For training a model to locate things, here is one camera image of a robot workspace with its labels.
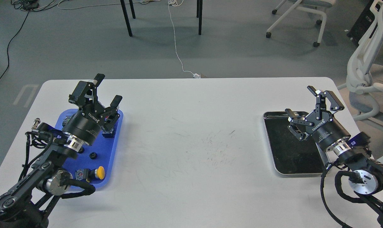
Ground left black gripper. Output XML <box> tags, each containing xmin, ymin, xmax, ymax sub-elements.
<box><xmin>62</xmin><ymin>73</ymin><xmax>122</xmax><ymax>145</ymax></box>

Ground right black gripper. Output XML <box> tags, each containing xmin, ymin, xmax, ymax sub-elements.
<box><xmin>285</xmin><ymin>85</ymin><xmax>351</xmax><ymax>151</ymax></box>

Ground small black gear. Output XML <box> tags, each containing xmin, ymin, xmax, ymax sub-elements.
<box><xmin>89</xmin><ymin>152</ymin><xmax>98</xmax><ymax>159</ymax></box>

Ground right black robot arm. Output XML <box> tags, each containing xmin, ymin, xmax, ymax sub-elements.
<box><xmin>285</xmin><ymin>86</ymin><xmax>383</xmax><ymax>228</ymax></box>

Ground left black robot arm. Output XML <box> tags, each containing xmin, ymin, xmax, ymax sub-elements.
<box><xmin>0</xmin><ymin>73</ymin><xmax>122</xmax><ymax>228</ymax></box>

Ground silver metal tray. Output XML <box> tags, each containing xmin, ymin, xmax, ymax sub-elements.
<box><xmin>263</xmin><ymin>111</ymin><xmax>329</xmax><ymax>177</ymax></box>

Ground blue plastic tray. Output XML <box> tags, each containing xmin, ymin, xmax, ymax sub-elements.
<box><xmin>63</xmin><ymin>110</ymin><xmax>124</xmax><ymax>189</ymax></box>

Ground black table leg left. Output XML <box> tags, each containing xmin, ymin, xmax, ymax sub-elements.
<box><xmin>120</xmin><ymin>0</ymin><xmax>136</xmax><ymax>37</ymax></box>

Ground black table leg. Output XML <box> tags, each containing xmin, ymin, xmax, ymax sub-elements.
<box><xmin>196</xmin><ymin>0</ymin><xmax>203</xmax><ymax>35</ymax></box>
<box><xmin>120</xmin><ymin>0</ymin><xmax>136</xmax><ymax>37</ymax></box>

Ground white grey office chair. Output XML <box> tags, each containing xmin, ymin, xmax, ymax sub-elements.
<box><xmin>266</xmin><ymin>0</ymin><xmax>333</xmax><ymax>48</ymax></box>

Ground black table leg right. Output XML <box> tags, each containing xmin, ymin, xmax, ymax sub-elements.
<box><xmin>196</xmin><ymin>0</ymin><xmax>203</xmax><ymax>35</ymax></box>

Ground red push button switch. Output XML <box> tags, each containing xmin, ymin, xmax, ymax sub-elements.
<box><xmin>102</xmin><ymin>116</ymin><xmax>116</xmax><ymax>138</ymax></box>

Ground yellow push button switch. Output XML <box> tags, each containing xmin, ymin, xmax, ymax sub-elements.
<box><xmin>74</xmin><ymin>166</ymin><xmax>106</xmax><ymax>183</ymax></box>

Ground white cable with plug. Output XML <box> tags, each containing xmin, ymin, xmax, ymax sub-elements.
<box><xmin>168</xmin><ymin>0</ymin><xmax>201</xmax><ymax>78</ymax></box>

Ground black floor cable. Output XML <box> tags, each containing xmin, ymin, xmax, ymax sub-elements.
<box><xmin>0</xmin><ymin>9</ymin><xmax>32</xmax><ymax>117</ymax></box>

